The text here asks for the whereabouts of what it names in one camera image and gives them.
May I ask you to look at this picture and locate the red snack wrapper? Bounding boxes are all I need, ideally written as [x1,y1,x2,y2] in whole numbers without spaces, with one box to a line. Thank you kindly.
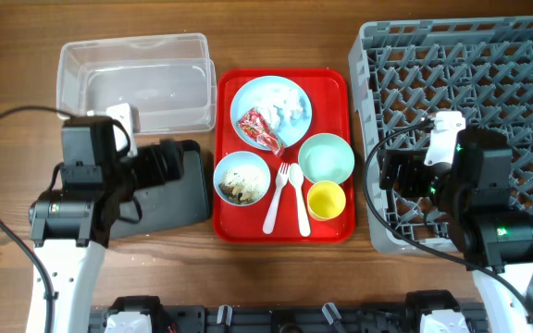
[237,107,285,156]

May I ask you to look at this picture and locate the rice and mushroom leftovers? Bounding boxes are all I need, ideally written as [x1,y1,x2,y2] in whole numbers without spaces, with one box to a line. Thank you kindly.
[218,165,267,205]

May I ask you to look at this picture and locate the light blue plate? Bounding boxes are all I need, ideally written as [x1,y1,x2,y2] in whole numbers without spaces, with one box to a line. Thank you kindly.
[229,76,313,151]

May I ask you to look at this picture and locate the white napkin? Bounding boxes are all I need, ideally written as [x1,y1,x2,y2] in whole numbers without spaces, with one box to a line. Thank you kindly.
[254,88,304,130]

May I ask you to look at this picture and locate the white plastic spoon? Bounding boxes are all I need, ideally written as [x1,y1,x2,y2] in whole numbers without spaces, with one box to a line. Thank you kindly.
[289,163,311,237]

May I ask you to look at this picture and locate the black waste tray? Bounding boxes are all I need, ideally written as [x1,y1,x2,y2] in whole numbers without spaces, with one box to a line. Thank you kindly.
[111,140,211,239]

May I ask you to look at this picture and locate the red serving tray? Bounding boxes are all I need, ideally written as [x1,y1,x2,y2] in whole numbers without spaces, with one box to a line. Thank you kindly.
[212,68,355,244]

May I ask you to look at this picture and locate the light blue bowl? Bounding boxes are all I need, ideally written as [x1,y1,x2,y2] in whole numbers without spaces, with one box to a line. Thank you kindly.
[213,151,271,207]

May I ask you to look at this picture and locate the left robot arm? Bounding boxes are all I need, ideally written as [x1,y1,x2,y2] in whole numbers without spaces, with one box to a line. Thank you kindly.
[27,116,184,332]

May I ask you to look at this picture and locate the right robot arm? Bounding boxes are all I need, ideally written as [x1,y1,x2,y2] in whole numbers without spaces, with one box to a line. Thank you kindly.
[369,128,533,332]

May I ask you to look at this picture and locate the white plastic fork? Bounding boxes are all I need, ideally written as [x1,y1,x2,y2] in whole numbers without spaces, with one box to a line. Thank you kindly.
[262,163,291,234]

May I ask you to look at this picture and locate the grey dishwasher rack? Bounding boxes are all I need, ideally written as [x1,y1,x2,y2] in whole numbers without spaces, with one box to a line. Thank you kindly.
[348,14,533,254]

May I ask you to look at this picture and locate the mint green bowl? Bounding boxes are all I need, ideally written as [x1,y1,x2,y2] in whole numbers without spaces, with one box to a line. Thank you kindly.
[298,133,355,184]

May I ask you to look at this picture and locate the yellow cup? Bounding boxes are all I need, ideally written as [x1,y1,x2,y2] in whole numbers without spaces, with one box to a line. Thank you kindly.
[307,180,346,221]

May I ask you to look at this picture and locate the clear plastic bin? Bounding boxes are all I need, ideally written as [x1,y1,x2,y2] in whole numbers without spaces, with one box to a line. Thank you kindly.
[56,32,217,134]

